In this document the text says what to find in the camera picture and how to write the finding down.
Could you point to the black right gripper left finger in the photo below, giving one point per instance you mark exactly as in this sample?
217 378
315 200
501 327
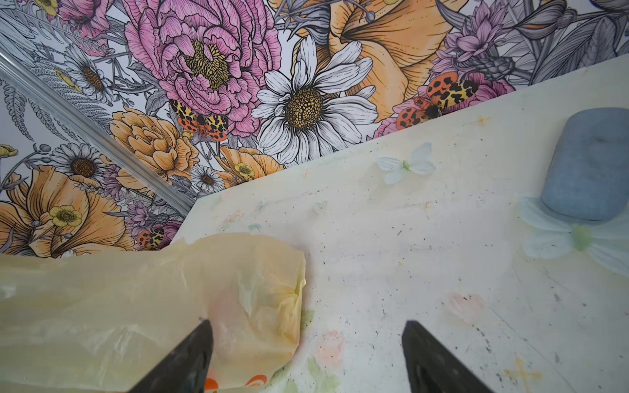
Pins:
185 368

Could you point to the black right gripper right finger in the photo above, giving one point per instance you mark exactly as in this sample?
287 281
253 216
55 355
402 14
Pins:
431 367

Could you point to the yellowish plastic bag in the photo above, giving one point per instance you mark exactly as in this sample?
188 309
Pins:
99 323

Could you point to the grey fabric glasses case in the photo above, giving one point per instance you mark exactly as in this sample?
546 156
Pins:
588 175

